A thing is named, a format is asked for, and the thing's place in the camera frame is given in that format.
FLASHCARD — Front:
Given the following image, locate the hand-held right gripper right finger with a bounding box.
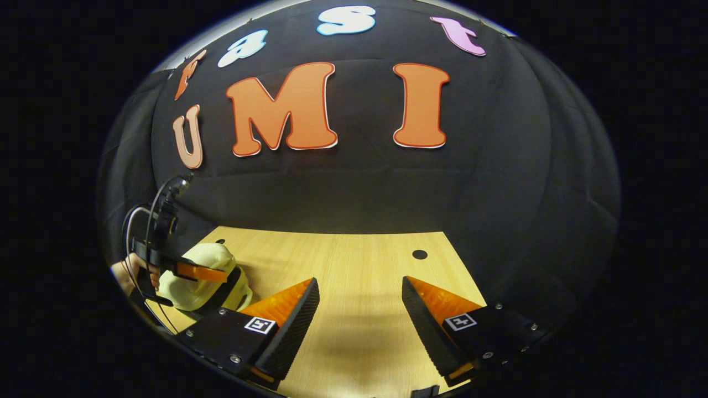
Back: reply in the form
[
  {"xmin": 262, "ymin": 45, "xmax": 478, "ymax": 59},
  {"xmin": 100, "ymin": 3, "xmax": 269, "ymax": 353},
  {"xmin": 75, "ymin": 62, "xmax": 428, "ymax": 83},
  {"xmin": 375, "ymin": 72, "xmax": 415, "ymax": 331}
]
[{"xmin": 402, "ymin": 275, "xmax": 551, "ymax": 381}]

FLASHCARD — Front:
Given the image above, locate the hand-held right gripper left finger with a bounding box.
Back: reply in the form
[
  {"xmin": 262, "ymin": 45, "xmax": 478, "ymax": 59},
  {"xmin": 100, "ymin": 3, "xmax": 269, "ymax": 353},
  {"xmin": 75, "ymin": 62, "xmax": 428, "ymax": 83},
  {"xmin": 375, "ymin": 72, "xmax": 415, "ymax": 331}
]
[{"xmin": 177, "ymin": 277, "xmax": 320, "ymax": 385}]

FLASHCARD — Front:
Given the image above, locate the cream suitcase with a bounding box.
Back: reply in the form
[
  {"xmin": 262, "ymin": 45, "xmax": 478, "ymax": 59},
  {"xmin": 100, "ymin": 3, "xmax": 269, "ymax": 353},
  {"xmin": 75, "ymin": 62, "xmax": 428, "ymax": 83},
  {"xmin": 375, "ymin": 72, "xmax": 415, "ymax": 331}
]
[{"xmin": 158, "ymin": 243, "xmax": 253, "ymax": 315}]

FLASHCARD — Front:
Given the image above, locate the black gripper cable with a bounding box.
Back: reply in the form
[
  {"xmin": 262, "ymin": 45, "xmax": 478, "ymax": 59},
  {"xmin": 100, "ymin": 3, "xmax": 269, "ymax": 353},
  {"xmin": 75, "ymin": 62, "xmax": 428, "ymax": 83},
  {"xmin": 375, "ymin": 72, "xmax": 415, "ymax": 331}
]
[{"xmin": 123, "ymin": 176, "xmax": 186, "ymax": 277}]

